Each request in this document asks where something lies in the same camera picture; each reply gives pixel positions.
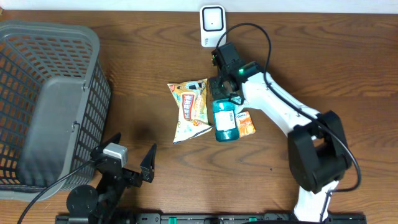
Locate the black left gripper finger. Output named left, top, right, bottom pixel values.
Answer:
left=90, top=133, right=121, bottom=157
left=140, top=144, right=157, bottom=183

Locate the teal mouthwash bottle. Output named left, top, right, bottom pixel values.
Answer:
left=212, top=99, right=239, bottom=142

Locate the yellow snack bag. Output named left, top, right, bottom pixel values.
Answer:
left=167, top=78, right=213, bottom=144

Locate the orange Kleenex tissue pack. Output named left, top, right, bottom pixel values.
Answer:
left=236, top=111, right=256, bottom=138

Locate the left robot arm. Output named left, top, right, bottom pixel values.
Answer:
left=56, top=133, right=157, bottom=223

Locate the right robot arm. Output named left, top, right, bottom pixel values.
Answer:
left=210, top=43, right=355, bottom=222

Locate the white barcode scanner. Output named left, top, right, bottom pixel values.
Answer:
left=200, top=5, right=226, bottom=47

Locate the dark grey plastic basket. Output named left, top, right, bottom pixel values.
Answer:
left=1, top=21, right=111, bottom=202

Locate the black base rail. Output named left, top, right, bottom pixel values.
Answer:
left=55, top=212, right=367, bottom=224

